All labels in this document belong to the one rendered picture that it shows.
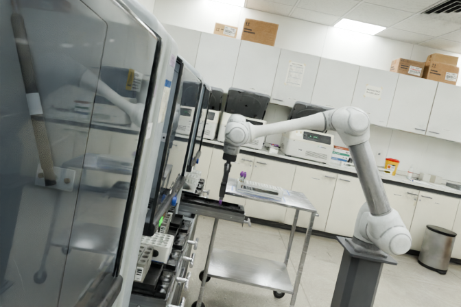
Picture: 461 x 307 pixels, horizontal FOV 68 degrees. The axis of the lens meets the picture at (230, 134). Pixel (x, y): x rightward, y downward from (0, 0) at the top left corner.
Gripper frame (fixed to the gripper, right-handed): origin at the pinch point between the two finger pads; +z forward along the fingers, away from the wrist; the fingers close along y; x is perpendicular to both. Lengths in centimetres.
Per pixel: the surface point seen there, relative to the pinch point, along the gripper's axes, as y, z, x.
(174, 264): 80, 6, -12
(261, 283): -26, 60, 37
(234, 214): 11.0, 8.6, 8.3
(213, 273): -27, 60, 6
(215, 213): 11.0, 9.9, -1.4
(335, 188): -224, 25, 141
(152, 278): 91, 6, -17
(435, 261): -187, 76, 257
